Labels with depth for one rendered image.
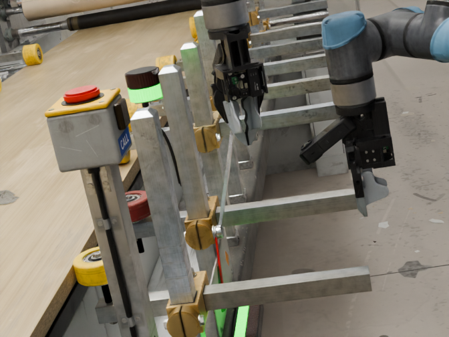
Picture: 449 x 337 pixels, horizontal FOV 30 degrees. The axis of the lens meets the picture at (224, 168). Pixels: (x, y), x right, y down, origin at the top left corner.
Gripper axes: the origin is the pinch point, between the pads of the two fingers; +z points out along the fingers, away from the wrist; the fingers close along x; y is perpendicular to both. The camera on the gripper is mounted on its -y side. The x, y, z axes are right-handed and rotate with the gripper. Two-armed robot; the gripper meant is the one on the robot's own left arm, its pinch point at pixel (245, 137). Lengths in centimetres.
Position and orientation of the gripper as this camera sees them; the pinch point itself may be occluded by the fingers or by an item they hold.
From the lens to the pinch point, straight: 148.7
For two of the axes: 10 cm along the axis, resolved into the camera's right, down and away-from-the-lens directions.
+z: 1.8, 9.3, 3.0
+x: 9.5, -2.5, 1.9
